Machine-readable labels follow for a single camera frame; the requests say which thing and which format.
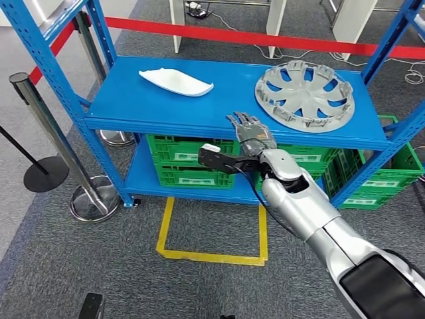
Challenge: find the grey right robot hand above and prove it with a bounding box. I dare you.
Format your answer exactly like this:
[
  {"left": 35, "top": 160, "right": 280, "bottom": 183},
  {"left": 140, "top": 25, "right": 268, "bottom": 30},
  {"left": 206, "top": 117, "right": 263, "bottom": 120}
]
[{"left": 225, "top": 111, "right": 278, "bottom": 159}]

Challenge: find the silver wheel hubcap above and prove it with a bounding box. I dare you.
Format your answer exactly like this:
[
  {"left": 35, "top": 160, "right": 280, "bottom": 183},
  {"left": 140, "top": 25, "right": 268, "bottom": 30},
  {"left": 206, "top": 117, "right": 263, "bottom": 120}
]
[{"left": 255, "top": 60, "right": 356, "bottom": 134}]

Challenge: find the blue metal shelf rack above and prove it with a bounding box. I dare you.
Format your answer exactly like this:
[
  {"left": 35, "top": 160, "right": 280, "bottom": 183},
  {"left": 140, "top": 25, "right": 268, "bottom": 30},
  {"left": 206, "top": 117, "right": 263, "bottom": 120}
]
[{"left": 0, "top": 0, "right": 425, "bottom": 211}]

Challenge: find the white plastic car part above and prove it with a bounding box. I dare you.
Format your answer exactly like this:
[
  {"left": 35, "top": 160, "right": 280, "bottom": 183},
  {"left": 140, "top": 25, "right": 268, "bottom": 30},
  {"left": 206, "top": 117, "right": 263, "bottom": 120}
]
[{"left": 139, "top": 67, "right": 215, "bottom": 98}]

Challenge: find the power strip with plugs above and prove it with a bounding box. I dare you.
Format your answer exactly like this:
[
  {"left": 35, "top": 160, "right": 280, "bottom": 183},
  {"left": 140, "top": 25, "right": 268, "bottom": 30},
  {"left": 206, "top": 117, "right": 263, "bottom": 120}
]
[{"left": 185, "top": 1, "right": 207, "bottom": 19}]

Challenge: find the white desk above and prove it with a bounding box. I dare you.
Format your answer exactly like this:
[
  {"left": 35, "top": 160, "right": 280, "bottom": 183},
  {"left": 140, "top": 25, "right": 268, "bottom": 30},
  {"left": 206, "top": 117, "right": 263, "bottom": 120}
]
[
  {"left": 320, "top": 0, "right": 379, "bottom": 62},
  {"left": 168, "top": 0, "right": 288, "bottom": 59}
]

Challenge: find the tall green plastic crate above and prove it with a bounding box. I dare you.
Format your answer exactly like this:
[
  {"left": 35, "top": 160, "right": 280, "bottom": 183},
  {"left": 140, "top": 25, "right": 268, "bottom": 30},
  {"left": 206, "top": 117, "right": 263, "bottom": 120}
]
[{"left": 323, "top": 114, "right": 425, "bottom": 195}]

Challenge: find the dark robot foot plate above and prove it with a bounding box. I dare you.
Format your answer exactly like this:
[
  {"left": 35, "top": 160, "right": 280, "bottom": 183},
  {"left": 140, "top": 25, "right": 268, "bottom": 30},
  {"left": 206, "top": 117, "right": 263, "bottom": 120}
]
[{"left": 78, "top": 292, "right": 105, "bottom": 319}]

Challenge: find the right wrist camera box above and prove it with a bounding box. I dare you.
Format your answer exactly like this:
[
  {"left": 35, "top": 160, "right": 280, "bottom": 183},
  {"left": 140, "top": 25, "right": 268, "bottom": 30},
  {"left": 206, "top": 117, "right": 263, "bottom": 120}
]
[{"left": 198, "top": 143, "right": 264, "bottom": 176}]

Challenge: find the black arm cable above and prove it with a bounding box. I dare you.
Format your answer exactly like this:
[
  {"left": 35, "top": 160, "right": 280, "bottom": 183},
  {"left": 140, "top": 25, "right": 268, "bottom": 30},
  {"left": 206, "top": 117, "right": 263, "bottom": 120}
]
[{"left": 232, "top": 165, "right": 300, "bottom": 239}]

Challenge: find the white floor cable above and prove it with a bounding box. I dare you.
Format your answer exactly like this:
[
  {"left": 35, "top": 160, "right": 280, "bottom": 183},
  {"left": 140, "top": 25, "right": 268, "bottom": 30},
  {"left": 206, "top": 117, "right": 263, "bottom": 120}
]
[{"left": 206, "top": 10, "right": 425, "bottom": 86}]

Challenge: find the chrome stanchion post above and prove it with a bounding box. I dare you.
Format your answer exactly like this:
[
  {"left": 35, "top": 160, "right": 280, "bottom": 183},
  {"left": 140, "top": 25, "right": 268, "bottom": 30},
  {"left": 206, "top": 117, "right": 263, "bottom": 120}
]
[
  {"left": 72, "top": 10, "right": 136, "bottom": 148},
  {"left": 8, "top": 72, "right": 121, "bottom": 224}
]

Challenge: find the black stanchion post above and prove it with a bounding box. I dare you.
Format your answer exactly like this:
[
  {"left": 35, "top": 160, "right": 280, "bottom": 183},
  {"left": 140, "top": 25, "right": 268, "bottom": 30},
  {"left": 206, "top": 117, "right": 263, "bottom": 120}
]
[{"left": 0, "top": 125, "right": 70, "bottom": 194}]

